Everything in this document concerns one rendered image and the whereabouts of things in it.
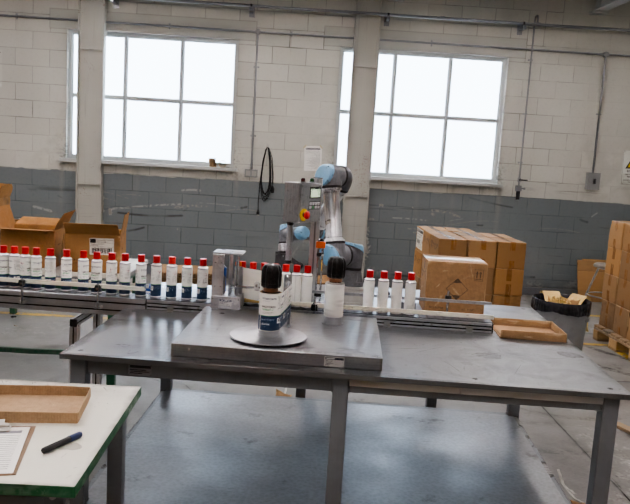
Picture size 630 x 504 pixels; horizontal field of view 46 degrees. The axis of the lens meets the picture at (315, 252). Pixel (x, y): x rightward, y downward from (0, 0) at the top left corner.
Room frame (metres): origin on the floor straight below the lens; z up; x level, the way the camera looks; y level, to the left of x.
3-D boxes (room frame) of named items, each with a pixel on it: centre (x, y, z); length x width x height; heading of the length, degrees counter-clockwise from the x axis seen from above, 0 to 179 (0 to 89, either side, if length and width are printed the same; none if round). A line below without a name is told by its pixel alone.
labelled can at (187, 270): (3.48, 0.61, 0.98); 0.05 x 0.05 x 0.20
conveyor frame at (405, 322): (3.45, -0.03, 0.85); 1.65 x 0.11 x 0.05; 88
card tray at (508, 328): (3.41, -1.03, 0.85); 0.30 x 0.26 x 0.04; 88
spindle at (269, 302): (2.86, 0.17, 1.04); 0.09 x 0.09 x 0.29
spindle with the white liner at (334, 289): (3.17, -0.10, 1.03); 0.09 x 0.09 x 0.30
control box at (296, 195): (3.54, 0.07, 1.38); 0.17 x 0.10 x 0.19; 143
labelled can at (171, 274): (3.48, 0.68, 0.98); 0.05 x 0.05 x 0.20
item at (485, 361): (3.35, -0.15, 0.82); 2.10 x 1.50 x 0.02; 88
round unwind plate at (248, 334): (2.86, 0.17, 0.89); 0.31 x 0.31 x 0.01
